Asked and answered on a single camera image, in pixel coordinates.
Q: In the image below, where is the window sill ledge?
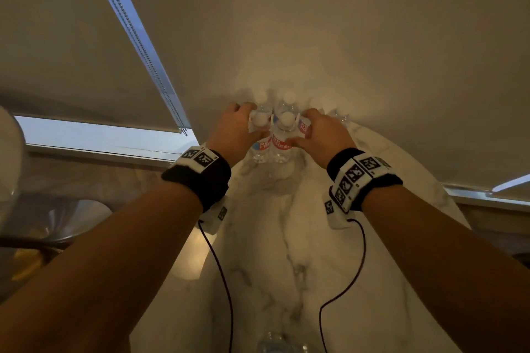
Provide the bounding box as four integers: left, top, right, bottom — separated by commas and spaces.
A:
25, 143, 176, 170
442, 183, 530, 213

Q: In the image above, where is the wide beige roller blind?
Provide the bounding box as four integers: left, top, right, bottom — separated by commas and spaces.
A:
108, 0, 530, 200

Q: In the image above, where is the person's right forearm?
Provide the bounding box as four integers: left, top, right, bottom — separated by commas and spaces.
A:
361, 184, 530, 353

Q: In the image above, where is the red label water bottle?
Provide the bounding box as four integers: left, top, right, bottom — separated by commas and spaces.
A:
296, 96, 325, 137
248, 111, 274, 164

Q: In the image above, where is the black wristband with marker tags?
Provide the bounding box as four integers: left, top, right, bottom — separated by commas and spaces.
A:
326, 148, 403, 213
161, 143, 232, 213

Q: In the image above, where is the narrow beige roller blind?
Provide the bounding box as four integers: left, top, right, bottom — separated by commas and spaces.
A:
0, 0, 189, 134

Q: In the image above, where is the clear plastic water bottle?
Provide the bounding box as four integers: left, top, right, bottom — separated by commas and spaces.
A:
257, 332, 309, 353

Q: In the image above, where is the person's left hand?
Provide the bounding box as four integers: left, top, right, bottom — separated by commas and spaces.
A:
205, 102, 270, 168

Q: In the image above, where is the thin black cable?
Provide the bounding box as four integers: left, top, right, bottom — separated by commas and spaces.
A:
197, 220, 235, 353
318, 218, 368, 353

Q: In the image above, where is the person's left forearm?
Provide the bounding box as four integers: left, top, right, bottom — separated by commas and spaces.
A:
0, 181, 204, 353

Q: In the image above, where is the person's right hand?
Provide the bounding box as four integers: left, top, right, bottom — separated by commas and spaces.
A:
289, 108, 357, 169

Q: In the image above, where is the white shell chair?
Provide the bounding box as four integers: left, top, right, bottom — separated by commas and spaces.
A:
0, 106, 114, 304

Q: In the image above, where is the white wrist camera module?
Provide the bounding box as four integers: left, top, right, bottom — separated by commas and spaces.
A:
322, 191, 356, 230
195, 196, 229, 236

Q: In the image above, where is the window pane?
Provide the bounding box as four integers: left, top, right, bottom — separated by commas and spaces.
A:
14, 116, 200, 162

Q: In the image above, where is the metal bead blind chain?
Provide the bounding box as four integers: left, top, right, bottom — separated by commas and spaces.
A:
88, 0, 188, 137

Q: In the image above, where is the cluster of clear bottles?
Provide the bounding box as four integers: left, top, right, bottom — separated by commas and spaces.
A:
250, 89, 352, 164

